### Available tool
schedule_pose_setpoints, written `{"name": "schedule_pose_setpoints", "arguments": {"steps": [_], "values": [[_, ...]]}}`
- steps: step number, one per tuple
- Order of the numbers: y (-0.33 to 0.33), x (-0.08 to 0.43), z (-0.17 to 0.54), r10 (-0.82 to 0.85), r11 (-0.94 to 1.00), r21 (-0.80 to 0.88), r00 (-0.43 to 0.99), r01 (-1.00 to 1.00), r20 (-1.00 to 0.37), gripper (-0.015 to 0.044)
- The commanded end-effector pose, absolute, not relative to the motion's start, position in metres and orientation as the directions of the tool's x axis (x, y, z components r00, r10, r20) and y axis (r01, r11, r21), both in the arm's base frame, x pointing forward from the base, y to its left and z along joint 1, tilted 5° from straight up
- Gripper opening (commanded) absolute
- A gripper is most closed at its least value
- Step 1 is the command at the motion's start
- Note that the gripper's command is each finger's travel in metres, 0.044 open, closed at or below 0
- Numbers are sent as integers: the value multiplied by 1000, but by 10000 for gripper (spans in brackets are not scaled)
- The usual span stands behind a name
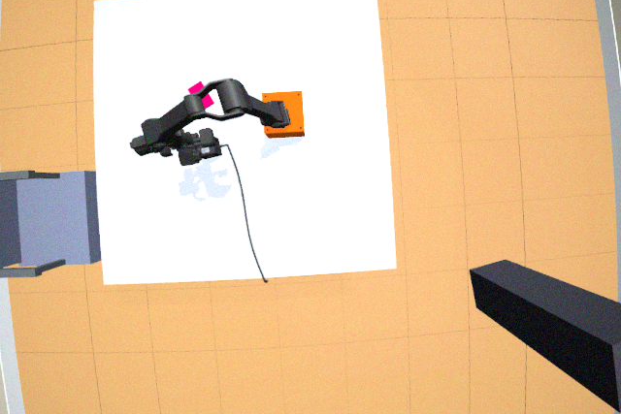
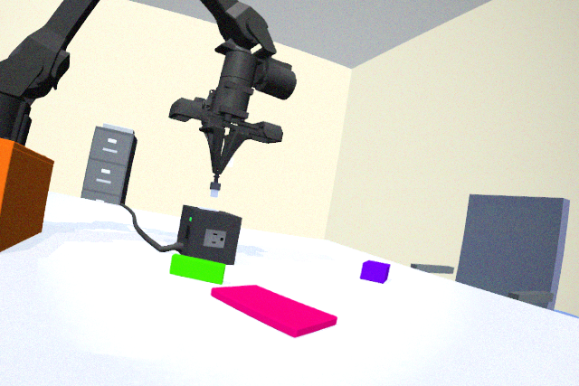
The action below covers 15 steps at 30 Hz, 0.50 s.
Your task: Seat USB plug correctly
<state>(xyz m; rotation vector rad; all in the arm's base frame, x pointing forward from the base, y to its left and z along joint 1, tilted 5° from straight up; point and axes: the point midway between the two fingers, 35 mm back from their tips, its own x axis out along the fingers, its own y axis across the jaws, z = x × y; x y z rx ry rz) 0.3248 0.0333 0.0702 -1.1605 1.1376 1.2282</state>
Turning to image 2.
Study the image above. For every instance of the green rectangular block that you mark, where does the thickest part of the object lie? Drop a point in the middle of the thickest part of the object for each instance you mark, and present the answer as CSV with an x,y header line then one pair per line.
x,y
198,269

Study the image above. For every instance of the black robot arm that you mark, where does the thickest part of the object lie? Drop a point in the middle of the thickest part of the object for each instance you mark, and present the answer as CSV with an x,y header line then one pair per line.
x,y
36,65

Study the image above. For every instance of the purple block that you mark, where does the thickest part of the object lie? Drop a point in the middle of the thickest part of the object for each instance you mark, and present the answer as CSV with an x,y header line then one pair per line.
x,y
375,271

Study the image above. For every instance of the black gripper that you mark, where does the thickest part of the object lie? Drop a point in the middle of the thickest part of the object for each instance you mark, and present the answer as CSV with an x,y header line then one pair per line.
x,y
230,106

